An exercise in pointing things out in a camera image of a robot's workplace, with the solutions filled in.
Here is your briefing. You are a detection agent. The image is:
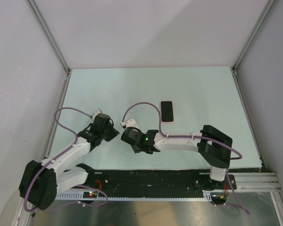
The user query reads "black smartphone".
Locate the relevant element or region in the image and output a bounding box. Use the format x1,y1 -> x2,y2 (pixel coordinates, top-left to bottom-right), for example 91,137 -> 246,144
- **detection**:
160,101 -> 174,122

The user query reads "grey slotted cable duct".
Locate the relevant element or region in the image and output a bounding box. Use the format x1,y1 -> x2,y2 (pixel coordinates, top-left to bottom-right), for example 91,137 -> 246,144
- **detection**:
55,190 -> 225,202

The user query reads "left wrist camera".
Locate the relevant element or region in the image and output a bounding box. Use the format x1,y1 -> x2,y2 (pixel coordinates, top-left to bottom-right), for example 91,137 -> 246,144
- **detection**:
91,109 -> 102,121

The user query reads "aluminium frame post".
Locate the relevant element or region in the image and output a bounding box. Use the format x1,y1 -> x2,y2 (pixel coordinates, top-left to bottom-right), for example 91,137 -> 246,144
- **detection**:
232,0 -> 279,75
26,0 -> 71,76

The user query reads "left aluminium frame post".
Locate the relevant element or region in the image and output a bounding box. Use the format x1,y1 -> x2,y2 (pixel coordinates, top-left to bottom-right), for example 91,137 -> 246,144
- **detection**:
26,0 -> 71,76

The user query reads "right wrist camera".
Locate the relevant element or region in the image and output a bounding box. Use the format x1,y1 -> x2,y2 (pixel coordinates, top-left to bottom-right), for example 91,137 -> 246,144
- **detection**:
121,119 -> 139,129

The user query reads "right aluminium frame post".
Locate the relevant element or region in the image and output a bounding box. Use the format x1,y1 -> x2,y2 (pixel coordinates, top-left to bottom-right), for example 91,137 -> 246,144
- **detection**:
232,0 -> 279,75

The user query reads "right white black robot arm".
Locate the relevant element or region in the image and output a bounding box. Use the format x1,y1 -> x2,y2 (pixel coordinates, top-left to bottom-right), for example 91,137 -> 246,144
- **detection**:
121,125 -> 233,189

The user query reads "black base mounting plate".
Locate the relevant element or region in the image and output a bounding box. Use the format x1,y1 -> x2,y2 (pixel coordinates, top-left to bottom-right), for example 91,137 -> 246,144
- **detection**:
68,168 -> 238,198

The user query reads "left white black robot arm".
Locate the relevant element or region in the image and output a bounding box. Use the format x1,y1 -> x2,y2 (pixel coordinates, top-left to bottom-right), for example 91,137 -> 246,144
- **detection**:
18,113 -> 119,212

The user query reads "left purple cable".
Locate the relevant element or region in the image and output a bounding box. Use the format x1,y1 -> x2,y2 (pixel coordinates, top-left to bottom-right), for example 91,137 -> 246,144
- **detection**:
23,107 -> 108,212

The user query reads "pink phone case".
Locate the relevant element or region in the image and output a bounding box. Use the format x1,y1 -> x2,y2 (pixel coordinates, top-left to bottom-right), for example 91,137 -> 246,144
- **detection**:
159,100 -> 175,123

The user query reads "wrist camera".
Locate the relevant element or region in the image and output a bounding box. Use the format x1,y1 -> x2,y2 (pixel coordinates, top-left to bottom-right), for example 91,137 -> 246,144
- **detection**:
91,109 -> 102,121
121,119 -> 139,129

